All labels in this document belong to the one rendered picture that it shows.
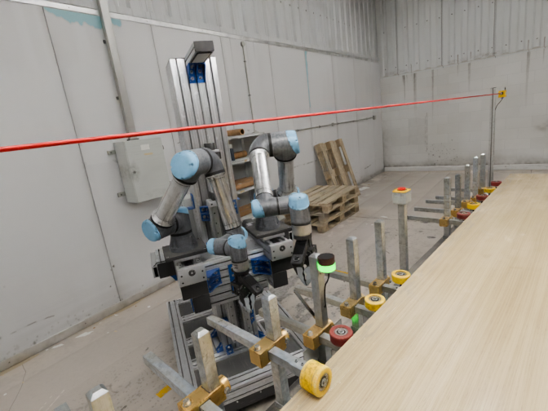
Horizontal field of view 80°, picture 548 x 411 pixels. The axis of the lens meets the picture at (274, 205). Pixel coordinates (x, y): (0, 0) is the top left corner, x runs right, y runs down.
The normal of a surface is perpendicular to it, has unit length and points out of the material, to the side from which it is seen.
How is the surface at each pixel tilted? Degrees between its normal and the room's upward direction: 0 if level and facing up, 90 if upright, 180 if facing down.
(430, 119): 90
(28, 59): 90
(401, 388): 0
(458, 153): 90
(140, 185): 90
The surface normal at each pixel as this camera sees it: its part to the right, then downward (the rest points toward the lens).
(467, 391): -0.12, -0.96
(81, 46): 0.79, 0.05
